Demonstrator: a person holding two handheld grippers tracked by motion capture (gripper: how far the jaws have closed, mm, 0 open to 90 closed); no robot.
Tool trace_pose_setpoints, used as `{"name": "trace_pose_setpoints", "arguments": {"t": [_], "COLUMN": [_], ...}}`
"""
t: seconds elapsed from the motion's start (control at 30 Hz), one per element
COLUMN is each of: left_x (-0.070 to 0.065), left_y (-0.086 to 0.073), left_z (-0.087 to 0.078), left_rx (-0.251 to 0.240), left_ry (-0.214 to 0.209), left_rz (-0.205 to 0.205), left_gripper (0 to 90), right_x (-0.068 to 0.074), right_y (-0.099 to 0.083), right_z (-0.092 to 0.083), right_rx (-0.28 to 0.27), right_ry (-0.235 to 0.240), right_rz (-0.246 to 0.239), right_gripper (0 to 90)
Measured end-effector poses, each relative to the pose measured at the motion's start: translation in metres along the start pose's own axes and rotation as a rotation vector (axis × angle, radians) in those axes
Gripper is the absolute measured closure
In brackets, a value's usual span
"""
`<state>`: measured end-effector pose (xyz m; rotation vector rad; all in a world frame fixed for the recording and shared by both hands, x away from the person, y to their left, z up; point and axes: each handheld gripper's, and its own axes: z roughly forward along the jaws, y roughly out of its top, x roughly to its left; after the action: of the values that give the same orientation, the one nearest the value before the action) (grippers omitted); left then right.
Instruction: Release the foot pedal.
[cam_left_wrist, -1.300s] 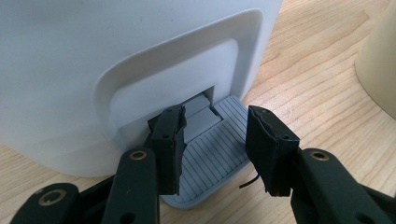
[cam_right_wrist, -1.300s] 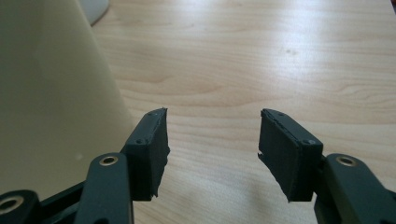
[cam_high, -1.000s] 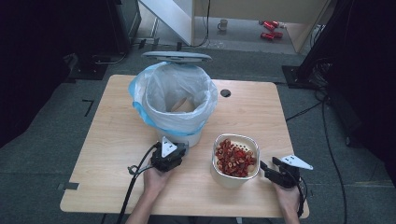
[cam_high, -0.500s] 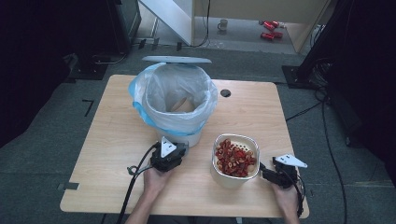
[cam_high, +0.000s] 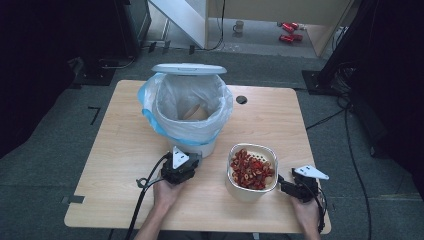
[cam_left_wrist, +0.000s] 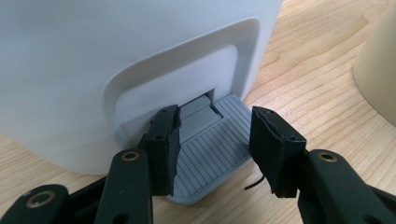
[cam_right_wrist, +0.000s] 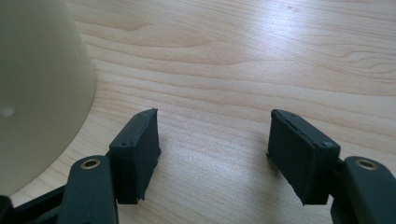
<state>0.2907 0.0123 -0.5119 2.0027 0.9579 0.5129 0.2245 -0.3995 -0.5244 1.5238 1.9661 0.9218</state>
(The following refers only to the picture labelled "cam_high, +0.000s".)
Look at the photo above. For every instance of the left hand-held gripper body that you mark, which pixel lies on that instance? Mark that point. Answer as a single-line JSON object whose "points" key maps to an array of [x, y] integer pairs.
{"points": [[176, 173]]}

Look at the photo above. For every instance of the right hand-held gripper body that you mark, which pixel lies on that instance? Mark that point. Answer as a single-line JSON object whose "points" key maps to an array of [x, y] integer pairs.
{"points": [[306, 190]]}

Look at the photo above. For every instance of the white pedal trash can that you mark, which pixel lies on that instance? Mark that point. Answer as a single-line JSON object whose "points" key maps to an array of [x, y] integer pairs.
{"points": [[190, 69]]}

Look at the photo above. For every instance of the person's right hand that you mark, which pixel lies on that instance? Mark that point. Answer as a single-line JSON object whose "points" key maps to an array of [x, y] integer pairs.
{"points": [[306, 215]]}

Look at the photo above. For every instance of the person's left hand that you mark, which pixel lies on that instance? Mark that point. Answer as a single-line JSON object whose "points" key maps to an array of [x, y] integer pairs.
{"points": [[166, 196]]}

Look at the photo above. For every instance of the pile of red jujube slices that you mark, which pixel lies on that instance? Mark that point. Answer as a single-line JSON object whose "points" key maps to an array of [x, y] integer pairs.
{"points": [[250, 170]]}

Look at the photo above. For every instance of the white bowl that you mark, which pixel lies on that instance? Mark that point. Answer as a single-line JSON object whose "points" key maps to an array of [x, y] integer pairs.
{"points": [[246, 195]]}

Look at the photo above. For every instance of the black stand with base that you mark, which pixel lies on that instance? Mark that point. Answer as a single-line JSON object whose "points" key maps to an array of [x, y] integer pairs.
{"points": [[321, 80]]}

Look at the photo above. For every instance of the grey mug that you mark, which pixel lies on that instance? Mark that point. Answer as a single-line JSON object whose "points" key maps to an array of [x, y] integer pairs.
{"points": [[238, 26]]}

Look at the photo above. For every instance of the white slanted board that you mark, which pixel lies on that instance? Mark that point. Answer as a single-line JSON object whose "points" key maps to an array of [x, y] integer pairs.
{"points": [[183, 16]]}

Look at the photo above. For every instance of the black equipment case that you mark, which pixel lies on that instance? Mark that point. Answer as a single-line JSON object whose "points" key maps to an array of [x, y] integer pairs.
{"points": [[133, 26]]}

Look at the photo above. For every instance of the red can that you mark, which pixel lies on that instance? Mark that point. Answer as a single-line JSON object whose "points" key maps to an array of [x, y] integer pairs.
{"points": [[289, 26]]}

